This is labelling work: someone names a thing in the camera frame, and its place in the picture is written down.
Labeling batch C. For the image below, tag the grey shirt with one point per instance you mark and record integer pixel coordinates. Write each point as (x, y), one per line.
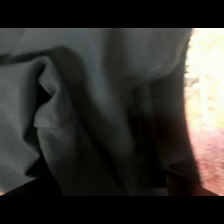
(100, 110)

